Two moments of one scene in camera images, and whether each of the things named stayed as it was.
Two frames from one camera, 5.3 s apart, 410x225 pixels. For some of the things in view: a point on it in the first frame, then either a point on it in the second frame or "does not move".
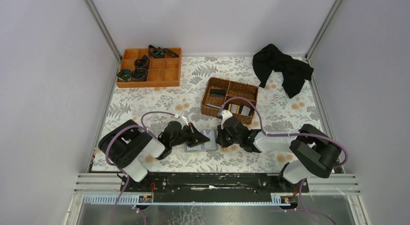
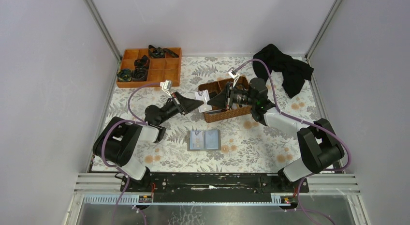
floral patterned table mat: (279, 113) does not move
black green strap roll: (124, 75) does not move
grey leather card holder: (208, 146) does not move
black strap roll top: (158, 52) does not move
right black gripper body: (228, 133) -> (228, 95)
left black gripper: (188, 135) -> (179, 103)
